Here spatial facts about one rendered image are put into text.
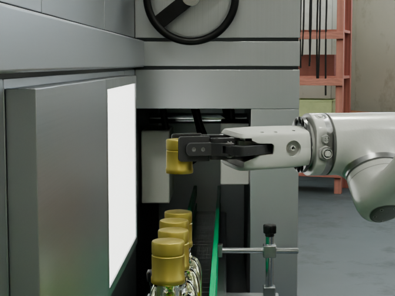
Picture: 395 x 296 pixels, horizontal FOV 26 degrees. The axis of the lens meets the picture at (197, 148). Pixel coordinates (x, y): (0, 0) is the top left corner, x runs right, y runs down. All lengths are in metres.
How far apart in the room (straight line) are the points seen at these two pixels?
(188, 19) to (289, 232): 0.54
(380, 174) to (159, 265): 0.35
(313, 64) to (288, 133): 9.03
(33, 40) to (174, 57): 1.12
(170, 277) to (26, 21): 0.29
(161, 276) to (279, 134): 0.30
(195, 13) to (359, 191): 0.93
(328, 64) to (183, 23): 8.19
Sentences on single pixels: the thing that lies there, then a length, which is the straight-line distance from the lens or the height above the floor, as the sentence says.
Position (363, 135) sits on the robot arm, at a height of 1.42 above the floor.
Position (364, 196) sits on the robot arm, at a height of 1.34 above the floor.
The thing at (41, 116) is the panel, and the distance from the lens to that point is 0.85.
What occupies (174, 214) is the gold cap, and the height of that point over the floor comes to 1.33.
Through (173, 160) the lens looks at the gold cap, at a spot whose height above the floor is 1.39.
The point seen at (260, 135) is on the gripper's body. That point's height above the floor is 1.42.
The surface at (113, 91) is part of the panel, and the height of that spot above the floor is 1.47.
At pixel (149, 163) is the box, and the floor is 1.27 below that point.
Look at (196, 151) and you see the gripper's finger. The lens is 1.08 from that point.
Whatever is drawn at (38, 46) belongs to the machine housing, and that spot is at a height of 1.53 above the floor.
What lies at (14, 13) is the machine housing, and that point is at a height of 1.56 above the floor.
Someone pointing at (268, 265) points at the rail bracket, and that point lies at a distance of 1.80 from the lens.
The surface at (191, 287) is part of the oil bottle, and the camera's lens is 1.00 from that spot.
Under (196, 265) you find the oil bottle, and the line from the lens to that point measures 1.11.
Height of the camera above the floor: 1.51
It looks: 6 degrees down
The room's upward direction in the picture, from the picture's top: straight up
